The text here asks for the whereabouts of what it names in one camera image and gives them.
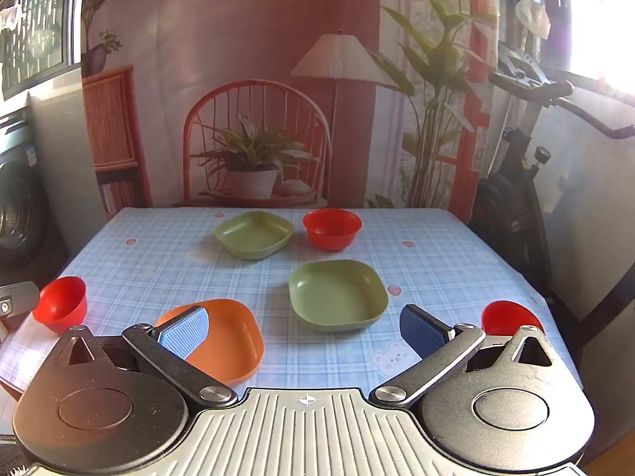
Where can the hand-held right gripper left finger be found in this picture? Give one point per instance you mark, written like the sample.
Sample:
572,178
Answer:
182,331

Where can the white plastic bag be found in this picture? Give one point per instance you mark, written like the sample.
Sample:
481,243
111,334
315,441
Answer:
533,17

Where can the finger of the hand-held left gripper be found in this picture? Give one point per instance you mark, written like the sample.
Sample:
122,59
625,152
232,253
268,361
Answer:
22,297

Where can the red bowl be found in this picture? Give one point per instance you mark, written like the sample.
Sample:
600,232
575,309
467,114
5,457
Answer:
508,318
62,302
331,228

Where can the window with frame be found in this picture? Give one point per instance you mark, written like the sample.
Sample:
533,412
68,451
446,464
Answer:
39,25

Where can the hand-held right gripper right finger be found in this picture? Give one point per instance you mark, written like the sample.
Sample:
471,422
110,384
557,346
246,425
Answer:
427,331

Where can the green square plate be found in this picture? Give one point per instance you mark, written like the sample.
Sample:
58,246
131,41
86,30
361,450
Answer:
254,234
337,295

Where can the blue plaid tablecloth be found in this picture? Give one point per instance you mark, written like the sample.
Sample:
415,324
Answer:
198,267

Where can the black tripod stand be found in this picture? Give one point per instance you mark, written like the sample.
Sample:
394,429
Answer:
516,183

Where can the dark washing machine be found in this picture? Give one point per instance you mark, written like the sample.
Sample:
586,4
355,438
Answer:
25,198

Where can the orange square plate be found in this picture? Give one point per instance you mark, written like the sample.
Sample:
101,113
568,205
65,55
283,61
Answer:
225,344

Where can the printed backdrop cloth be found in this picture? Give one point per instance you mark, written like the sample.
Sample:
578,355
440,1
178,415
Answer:
307,84

